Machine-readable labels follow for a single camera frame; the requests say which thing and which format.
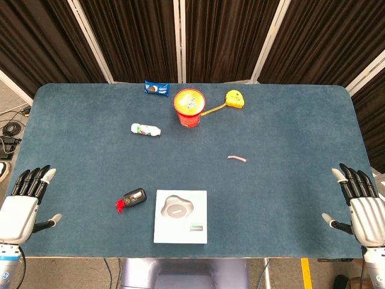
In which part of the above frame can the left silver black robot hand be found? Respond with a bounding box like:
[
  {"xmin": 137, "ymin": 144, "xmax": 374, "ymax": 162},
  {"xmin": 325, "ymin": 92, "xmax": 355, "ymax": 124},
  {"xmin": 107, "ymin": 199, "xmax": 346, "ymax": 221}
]
[{"xmin": 0, "ymin": 164, "xmax": 63, "ymax": 244}]

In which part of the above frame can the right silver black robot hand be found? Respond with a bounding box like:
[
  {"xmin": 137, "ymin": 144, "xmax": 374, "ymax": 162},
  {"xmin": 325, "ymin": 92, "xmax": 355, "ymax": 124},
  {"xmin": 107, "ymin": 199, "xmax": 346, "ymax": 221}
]
[{"xmin": 321, "ymin": 163, "xmax": 385, "ymax": 248}]

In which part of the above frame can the white Philips speaker box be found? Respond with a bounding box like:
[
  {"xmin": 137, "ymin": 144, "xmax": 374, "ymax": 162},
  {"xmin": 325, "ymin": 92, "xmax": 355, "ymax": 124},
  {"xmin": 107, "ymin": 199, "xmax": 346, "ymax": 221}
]
[{"xmin": 153, "ymin": 189, "xmax": 208, "ymax": 244}]

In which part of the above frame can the black shoe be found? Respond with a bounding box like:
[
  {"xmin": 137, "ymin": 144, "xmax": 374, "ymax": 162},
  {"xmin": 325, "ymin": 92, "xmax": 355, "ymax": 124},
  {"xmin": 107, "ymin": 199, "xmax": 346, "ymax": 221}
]
[{"xmin": 332, "ymin": 273, "xmax": 366, "ymax": 289}]

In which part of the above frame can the black power adapter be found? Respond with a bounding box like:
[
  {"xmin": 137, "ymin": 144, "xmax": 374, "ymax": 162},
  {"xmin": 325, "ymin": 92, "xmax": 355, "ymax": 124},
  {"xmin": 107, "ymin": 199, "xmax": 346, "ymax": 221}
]
[{"xmin": 0, "ymin": 135, "xmax": 22, "ymax": 160}]

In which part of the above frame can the black curtain screen panel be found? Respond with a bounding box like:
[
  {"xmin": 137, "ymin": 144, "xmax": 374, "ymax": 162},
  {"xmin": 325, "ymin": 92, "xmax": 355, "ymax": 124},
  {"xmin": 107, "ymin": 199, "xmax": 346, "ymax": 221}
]
[
  {"xmin": 67, "ymin": 0, "xmax": 184, "ymax": 84},
  {"xmin": 251, "ymin": 0, "xmax": 385, "ymax": 90},
  {"xmin": 345, "ymin": 51, "xmax": 385, "ymax": 174},
  {"xmin": 0, "ymin": 0, "xmax": 114, "ymax": 105},
  {"xmin": 180, "ymin": 0, "xmax": 289, "ymax": 84}
]

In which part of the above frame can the blue felt table mat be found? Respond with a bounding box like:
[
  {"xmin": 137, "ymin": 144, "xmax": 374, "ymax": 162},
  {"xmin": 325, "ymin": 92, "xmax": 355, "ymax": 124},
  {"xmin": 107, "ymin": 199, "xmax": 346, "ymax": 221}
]
[{"xmin": 0, "ymin": 83, "xmax": 380, "ymax": 259}]

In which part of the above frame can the black bottle with red cap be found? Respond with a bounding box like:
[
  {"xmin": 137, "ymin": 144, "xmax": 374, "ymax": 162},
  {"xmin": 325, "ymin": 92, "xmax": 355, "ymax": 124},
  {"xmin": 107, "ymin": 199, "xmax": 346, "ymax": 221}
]
[{"xmin": 115, "ymin": 188, "xmax": 147, "ymax": 214}]

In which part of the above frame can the small white milk bottle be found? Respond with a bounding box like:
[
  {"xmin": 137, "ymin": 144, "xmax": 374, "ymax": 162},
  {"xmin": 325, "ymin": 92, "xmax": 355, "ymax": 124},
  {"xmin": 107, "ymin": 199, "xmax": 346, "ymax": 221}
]
[{"xmin": 131, "ymin": 122, "xmax": 162, "ymax": 137}]

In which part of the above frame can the grey-purple robot torso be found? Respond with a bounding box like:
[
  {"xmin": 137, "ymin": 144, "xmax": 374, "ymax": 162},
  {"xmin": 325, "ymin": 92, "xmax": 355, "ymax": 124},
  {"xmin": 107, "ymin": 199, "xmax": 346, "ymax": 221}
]
[{"xmin": 119, "ymin": 258, "xmax": 250, "ymax": 289}]

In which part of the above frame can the yellow tape measure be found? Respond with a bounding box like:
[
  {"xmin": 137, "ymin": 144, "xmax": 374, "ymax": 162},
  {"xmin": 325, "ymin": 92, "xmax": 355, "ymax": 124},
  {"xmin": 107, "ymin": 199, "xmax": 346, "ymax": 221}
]
[{"xmin": 200, "ymin": 90, "xmax": 245, "ymax": 117}]

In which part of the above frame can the blue cookie packet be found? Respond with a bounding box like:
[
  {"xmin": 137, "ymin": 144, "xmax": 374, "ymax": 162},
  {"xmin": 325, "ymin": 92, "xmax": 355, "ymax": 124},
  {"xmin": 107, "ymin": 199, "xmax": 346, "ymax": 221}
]
[{"xmin": 144, "ymin": 79, "xmax": 171, "ymax": 97}]

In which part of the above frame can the red cup with orange lid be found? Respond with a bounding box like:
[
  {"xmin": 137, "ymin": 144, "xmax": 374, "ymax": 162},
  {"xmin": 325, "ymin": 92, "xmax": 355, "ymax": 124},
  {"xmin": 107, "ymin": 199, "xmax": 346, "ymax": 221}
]
[{"xmin": 173, "ymin": 88, "xmax": 207, "ymax": 129}]

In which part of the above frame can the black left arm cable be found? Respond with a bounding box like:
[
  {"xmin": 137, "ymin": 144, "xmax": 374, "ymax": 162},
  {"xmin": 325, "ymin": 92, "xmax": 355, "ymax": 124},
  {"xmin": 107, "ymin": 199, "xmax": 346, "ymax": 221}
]
[{"xmin": 18, "ymin": 243, "xmax": 28, "ymax": 289}]

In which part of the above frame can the black coiled floor cable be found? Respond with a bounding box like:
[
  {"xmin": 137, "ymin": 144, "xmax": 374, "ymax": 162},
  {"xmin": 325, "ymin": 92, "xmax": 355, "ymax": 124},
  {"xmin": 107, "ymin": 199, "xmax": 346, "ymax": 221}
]
[{"xmin": 2, "ymin": 122, "xmax": 23, "ymax": 136}]

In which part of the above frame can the thin cable with yellow plug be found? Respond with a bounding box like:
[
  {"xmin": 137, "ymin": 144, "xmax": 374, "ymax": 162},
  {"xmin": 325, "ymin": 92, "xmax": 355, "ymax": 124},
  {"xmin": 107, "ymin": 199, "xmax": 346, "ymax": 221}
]
[{"xmin": 0, "ymin": 104, "xmax": 32, "ymax": 118}]

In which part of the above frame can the light floor cable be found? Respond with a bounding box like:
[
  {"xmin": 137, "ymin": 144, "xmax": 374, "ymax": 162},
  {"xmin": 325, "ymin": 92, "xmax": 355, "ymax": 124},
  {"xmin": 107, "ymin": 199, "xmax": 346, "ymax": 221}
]
[{"xmin": 258, "ymin": 258, "xmax": 271, "ymax": 289}]

